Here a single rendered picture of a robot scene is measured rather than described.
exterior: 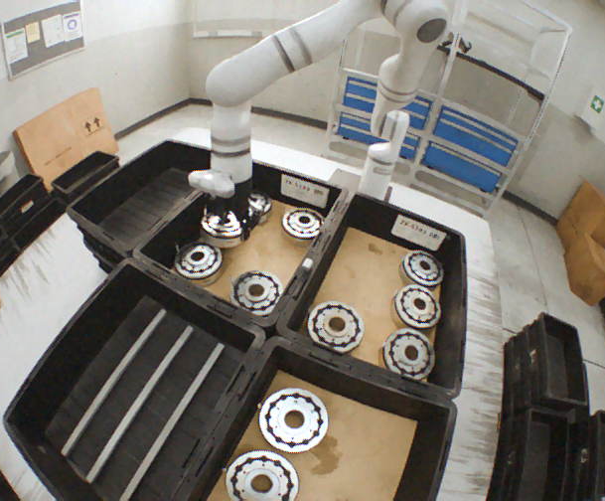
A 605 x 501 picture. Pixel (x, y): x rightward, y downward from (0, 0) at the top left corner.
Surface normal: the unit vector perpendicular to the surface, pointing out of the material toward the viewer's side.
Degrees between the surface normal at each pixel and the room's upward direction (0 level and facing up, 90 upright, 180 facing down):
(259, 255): 0
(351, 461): 0
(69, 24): 90
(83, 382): 0
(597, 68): 90
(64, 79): 90
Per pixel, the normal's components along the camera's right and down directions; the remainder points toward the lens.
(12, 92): 0.91, 0.36
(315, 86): -0.40, 0.65
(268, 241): 0.10, -0.67
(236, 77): 0.36, 0.54
